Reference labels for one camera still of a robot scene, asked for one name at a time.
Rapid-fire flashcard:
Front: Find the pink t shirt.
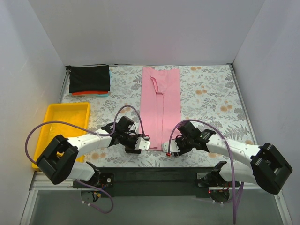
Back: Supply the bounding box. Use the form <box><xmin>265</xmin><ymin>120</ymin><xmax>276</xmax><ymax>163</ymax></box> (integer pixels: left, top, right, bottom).
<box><xmin>140</xmin><ymin>67</ymin><xmax>181</xmax><ymax>150</ymax></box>

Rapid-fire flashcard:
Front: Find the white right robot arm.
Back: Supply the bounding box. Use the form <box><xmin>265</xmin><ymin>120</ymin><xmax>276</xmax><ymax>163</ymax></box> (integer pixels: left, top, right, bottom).
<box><xmin>168</xmin><ymin>121</ymin><xmax>293</xmax><ymax>195</ymax></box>

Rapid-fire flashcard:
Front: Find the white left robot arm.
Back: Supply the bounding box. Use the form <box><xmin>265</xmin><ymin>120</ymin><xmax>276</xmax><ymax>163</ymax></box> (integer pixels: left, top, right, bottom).
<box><xmin>36</xmin><ymin>116</ymin><xmax>150</xmax><ymax>188</ymax></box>

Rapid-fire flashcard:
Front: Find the floral patterned table mat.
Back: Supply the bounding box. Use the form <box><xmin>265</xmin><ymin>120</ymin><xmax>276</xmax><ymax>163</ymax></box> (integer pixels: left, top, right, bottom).
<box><xmin>82</xmin><ymin>65</ymin><xmax>261</xmax><ymax>168</ymax></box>

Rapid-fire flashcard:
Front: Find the yellow plastic tray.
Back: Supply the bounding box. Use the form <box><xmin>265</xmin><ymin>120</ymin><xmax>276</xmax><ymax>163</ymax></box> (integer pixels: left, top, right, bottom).
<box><xmin>32</xmin><ymin>102</ymin><xmax>90</xmax><ymax>161</ymax></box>

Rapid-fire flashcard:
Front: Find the red folded t shirt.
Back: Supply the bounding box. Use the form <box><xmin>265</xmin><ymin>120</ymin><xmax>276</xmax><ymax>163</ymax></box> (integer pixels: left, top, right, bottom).
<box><xmin>70</xmin><ymin>90</ymin><xmax>109</xmax><ymax>96</ymax></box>

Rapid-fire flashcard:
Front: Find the black folded t shirt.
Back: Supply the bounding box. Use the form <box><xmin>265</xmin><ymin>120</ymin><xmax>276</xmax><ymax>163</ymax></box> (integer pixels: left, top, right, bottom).
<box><xmin>66</xmin><ymin>65</ymin><xmax>111</xmax><ymax>93</ymax></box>

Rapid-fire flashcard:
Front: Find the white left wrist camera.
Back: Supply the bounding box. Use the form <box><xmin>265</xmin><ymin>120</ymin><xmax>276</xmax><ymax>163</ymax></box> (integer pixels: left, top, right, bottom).
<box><xmin>135</xmin><ymin>136</ymin><xmax>150</xmax><ymax>150</ymax></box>

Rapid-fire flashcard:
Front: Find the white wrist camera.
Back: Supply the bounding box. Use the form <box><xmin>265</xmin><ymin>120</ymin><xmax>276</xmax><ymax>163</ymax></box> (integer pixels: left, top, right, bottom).
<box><xmin>161</xmin><ymin>139</ymin><xmax>180</xmax><ymax>156</ymax></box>
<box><xmin>135</xmin><ymin>136</ymin><xmax>150</xmax><ymax>150</ymax></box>

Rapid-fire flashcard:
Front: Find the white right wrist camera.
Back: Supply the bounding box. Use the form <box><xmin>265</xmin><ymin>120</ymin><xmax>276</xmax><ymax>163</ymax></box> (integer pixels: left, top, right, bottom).
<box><xmin>161</xmin><ymin>139</ymin><xmax>180</xmax><ymax>156</ymax></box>

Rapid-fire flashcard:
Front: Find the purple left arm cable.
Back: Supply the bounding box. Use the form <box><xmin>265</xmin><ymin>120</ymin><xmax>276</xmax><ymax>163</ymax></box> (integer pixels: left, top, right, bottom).
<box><xmin>24</xmin><ymin>105</ymin><xmax>150</xmax><ymax>214</ymax></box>

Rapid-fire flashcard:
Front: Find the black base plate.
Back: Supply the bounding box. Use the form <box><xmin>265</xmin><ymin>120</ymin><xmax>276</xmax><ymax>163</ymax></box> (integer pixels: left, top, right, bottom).
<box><xmin>88</xmin><ymin>167</ymin><xmax>232</xmax><ymax>197</ymax></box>

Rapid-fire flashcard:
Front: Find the aluminium frame rail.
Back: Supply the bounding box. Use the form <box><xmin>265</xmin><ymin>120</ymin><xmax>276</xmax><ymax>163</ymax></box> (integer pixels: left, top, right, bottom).
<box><xmin>20</xmin><ymin>171</ymin><xmax>77</xmax><ymax>225</ymax></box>

